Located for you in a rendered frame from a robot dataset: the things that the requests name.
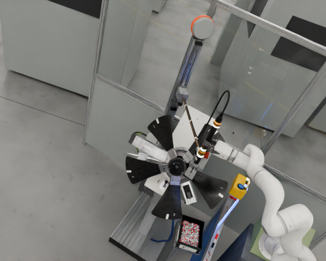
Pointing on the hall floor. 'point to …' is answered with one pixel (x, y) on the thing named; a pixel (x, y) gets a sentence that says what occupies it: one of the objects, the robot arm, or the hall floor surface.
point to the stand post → (147, 221)
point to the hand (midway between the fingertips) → (207, 141)
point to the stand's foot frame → (160, 224)
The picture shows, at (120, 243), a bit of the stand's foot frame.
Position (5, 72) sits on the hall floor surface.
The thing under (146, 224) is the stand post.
